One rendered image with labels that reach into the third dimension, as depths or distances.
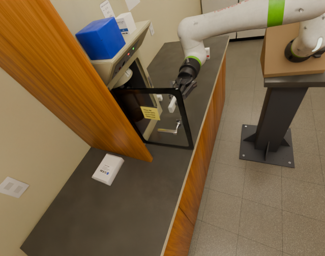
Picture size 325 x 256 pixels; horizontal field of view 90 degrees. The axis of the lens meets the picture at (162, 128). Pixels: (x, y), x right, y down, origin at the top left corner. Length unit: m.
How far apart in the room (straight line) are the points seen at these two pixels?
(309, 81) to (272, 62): 0.23
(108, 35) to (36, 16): 0.18
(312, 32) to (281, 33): 0.27
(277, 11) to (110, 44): 0.56
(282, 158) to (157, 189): 1.46
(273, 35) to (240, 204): 1.37
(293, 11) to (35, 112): 1.15
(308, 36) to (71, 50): 1.04
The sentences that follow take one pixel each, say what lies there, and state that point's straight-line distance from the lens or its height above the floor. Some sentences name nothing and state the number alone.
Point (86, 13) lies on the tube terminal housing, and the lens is 0.72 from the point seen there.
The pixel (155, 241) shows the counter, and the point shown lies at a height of 0.94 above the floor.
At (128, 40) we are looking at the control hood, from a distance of 0.69.
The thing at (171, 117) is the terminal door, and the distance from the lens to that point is 0.67.
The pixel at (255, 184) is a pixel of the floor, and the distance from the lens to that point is 1.87.
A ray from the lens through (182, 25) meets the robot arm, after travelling 0.84.
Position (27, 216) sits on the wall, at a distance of 1.21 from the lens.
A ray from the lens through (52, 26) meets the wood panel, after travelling 0.53.
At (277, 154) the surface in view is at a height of 0.01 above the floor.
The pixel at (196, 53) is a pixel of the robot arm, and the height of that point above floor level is 1.32.
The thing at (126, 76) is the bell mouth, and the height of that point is 1.33.
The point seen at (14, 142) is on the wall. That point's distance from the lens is 1.04.
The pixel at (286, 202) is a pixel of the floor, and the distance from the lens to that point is 1.87.
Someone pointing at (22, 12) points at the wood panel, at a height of 1.70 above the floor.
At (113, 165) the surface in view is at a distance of 0.99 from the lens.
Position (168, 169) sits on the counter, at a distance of 0.89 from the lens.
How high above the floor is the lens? 1.72
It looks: 48 degrees down
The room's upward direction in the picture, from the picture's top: 24 degrees counter-clockwise
